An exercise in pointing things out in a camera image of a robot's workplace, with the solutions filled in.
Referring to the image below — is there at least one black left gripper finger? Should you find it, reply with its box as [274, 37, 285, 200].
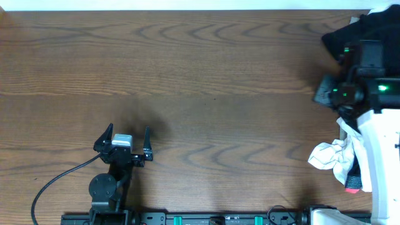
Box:
[143, 126, 153, 161]
[93, 123, 114, 153]

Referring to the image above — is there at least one black polo shirt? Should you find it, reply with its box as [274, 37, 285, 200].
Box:
[321, 4, 399, 76]

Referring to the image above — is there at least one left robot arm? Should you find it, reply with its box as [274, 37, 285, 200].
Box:
[89, 124, 153, 225]

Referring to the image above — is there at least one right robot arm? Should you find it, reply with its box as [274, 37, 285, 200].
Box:
[309, 76, 399, 224]

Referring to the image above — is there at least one white crumpled garment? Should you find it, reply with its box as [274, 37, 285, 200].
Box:
[308, 118, 372, 192]

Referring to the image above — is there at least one beige cloth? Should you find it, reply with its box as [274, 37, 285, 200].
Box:
[349, 17, 359, 24]

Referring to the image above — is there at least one black red sock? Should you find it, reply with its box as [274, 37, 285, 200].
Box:
[344, 156, 363, 194]

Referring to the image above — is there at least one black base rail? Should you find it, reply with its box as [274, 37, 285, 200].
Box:
[61, 212, 297, 225]

